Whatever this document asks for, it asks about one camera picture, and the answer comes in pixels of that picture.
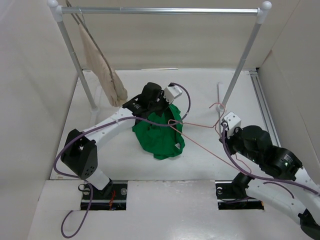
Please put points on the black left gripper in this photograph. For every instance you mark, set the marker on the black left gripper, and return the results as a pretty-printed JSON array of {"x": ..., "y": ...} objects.
[{"x": 166, "y": 104}]

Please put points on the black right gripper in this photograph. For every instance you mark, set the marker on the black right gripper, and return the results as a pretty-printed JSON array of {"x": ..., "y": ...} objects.
[{"x": 236, "y": 131}]

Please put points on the green t shirt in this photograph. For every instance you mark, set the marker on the green t shirt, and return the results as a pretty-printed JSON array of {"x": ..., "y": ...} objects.
[{"x": 162, "y": 142}]

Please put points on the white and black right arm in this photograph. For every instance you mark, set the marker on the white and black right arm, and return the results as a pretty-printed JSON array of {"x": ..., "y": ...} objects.
[{"x": 287, "y": 187}]

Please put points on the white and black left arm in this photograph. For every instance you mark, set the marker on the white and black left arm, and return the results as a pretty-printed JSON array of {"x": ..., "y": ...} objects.
[{"x": 81, "y": 154}]

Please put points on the beige garment on hanger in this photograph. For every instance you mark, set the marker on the beige garment on hanger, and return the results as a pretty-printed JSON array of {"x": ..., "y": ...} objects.
[{"x": 115, "y": 91}]

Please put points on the white and metal clothes rack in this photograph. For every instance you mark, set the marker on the white and metal clothes rack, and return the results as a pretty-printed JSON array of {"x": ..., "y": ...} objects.
[{"x": 58, "y": 11}]

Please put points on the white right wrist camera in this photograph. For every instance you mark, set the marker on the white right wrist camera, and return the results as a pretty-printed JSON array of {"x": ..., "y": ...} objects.
[{"x": 233, "y": 122}]

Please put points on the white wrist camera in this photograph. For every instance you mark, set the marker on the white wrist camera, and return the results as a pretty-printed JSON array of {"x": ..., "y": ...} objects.
[
  {"x": 233, "y": 122},
  {"x": 171, "y": 93}
]

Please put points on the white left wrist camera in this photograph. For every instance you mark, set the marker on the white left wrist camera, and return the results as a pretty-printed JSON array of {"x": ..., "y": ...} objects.
[{"x": 171, "y": 93}]

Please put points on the aluminium rail at right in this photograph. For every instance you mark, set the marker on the aluminium rail at right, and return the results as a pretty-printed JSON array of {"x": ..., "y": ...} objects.
[{"x": 264, "y": 108}]

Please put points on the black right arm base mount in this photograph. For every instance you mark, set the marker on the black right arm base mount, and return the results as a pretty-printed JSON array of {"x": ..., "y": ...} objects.
[{"x": 231, "y": 194}]

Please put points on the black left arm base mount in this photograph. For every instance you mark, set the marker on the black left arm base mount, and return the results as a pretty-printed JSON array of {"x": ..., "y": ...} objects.
[{"x": 116, "y": 200}]

